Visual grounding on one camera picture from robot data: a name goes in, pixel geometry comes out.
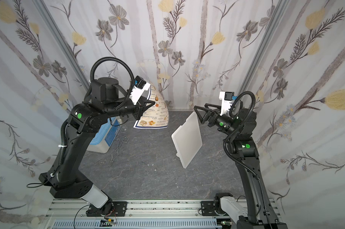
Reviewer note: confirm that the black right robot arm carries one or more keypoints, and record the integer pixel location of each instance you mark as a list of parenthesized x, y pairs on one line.
[(236, 119)]

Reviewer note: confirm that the aluminium mounting rail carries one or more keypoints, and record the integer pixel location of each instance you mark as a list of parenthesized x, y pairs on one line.
[(134, 209)]

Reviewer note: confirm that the blue lid storage box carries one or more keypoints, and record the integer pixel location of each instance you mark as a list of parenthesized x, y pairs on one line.
[(105, 136)]

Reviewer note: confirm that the dim sum laminated menu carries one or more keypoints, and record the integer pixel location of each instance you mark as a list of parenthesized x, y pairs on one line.
[(156, 117)]

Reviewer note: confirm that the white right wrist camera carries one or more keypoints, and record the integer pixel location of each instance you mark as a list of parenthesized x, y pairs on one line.
[(227, 99)]

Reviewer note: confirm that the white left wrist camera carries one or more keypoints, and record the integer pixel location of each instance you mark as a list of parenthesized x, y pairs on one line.
[(140, 85)]

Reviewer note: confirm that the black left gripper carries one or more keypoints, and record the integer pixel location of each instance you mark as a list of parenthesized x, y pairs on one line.
[(138, 108)]

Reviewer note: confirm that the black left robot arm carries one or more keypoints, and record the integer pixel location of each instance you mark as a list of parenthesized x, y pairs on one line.
[(104, 99)]

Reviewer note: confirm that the white acrylic menu rack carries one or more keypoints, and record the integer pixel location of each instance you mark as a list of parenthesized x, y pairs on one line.
[(187, 140)]

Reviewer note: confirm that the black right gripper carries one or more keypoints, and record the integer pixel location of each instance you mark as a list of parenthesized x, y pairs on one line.
[(213, 117)]

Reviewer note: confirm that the white slotted cable duct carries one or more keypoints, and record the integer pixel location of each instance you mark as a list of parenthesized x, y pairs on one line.
[(136, 224)]

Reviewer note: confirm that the metal scissors forceps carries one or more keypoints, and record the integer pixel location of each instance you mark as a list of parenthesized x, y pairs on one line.
[(115, 153)]

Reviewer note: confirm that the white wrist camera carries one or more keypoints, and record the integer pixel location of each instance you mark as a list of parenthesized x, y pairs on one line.
[(227, 99), (140, 85)]

